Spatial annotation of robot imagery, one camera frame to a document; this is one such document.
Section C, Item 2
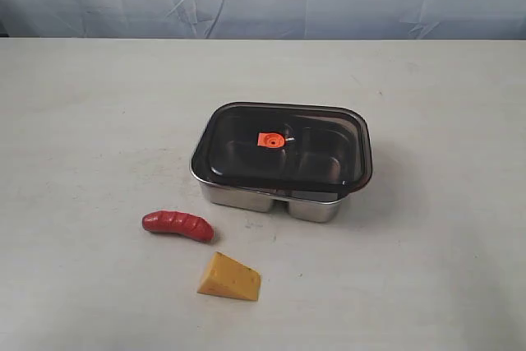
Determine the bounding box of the dark transparent lid orange seal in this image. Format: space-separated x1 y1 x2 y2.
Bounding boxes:
190 100 374 195

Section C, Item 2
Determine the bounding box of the steel two-compartment lunch box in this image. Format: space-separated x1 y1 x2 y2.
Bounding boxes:
190 100 374 224

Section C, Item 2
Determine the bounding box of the red toy sausage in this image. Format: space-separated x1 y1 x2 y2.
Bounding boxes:
142 210 215 242

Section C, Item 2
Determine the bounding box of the yellow toy cheese wedge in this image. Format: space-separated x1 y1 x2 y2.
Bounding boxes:
197 252 261 302

